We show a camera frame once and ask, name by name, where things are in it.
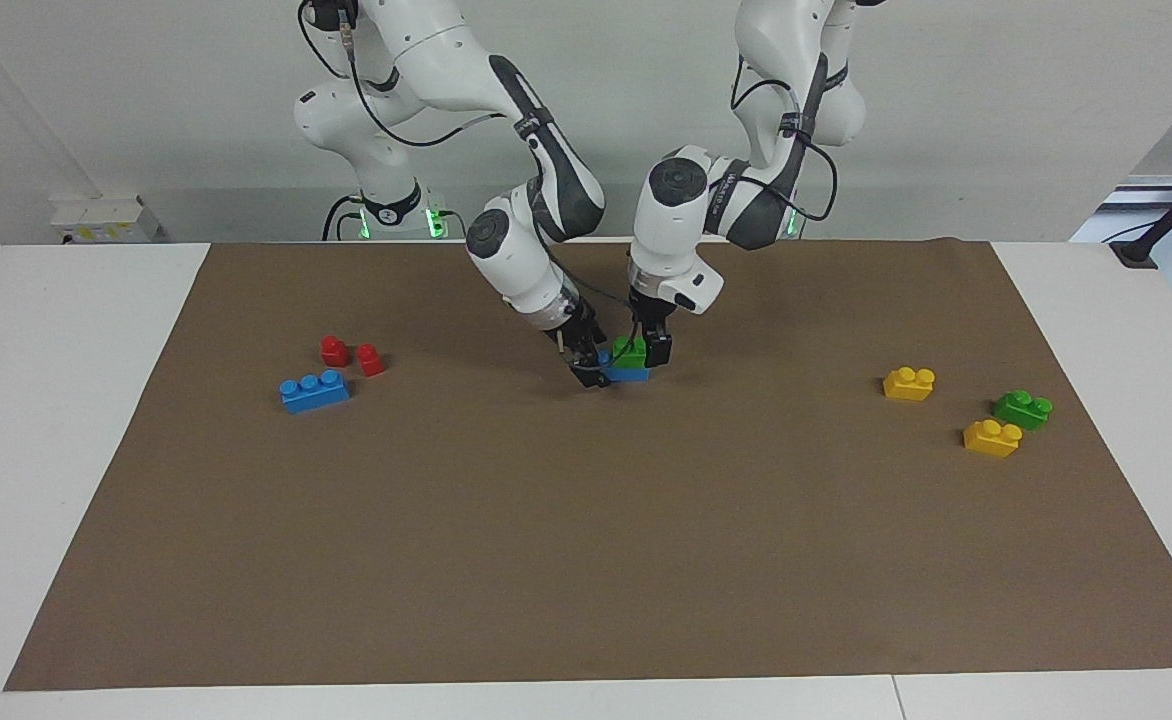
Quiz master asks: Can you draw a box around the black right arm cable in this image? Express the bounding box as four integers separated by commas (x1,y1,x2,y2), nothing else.
297,0,509,151

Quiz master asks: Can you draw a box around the white power socket box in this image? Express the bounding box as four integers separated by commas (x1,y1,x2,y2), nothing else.
49,193,163,245

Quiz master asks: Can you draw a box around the yellow two-stud toy block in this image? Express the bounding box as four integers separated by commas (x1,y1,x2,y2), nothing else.
883,366,938,403
963,419,1024,459

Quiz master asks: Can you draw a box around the blue three-stud toy block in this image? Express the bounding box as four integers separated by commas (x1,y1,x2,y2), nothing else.
597,349,651,384
279,369,352,415

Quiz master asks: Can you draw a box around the black camera stand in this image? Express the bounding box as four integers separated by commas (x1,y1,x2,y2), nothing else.
1109,158,1172,269

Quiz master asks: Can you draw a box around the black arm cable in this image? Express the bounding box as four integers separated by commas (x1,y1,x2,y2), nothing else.
730,50,839,225
297,0,509,151

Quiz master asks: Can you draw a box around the brown table mat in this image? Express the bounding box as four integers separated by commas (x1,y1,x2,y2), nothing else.
4,238,1172,693

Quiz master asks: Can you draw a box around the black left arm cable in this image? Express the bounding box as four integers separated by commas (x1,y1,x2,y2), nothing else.
730,50,839,225

